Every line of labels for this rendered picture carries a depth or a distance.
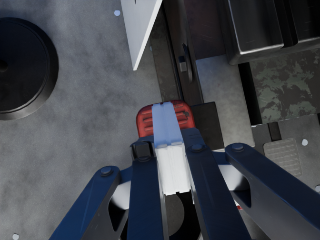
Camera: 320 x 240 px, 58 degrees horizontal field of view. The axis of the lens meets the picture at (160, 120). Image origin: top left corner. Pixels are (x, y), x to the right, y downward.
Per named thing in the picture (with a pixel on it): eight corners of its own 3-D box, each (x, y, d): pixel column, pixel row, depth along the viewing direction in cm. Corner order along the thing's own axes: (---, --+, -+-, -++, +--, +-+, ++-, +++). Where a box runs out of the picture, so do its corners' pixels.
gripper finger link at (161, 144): (177, 194, 15) (164, 196, 15) (167, 139, 22) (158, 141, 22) (169, 144, 14) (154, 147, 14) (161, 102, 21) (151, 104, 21)
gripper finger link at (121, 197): (164, 205, 14) (102, 216, 14) (159, 155, 18) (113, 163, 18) (159, 178, 13) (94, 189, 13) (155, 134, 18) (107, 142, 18)
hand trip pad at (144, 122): (195, 157, 37) (203, 163, 29) (150, 166, 37) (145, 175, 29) (185, 104, 37) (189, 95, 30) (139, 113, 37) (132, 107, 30)
